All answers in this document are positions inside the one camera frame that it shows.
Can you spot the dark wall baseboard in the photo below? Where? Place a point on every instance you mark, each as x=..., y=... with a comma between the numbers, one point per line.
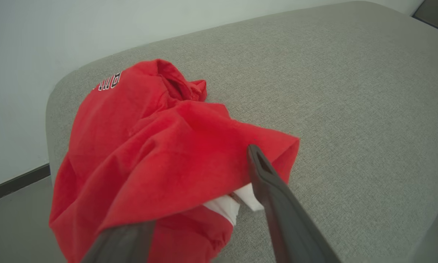
x=14, y=184

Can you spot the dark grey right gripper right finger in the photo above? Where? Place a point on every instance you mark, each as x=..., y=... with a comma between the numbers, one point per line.
x=288, y=219

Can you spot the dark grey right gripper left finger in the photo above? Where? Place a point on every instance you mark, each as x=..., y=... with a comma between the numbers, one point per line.
x=124, y=244

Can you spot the red shirt with letter print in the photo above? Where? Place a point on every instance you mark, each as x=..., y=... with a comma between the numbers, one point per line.
x=149, y=146

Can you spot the grey fabric sofa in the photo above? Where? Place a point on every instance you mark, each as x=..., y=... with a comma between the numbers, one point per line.
x=350, y=109

